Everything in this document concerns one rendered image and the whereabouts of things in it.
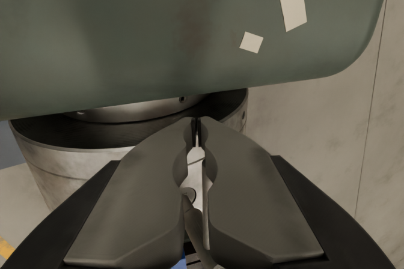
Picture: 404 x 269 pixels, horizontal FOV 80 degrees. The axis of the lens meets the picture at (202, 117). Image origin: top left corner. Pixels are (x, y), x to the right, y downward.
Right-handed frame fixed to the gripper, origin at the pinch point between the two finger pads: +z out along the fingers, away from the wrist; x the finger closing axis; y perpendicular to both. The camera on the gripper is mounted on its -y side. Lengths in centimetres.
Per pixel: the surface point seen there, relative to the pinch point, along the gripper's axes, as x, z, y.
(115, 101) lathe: -6.6, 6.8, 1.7
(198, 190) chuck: -0.4, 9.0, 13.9
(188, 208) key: -1.4, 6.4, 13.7
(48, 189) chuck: -16.5, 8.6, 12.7
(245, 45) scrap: 3.7, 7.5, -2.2
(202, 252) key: -0.1, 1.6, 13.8
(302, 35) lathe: 8.5, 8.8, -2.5
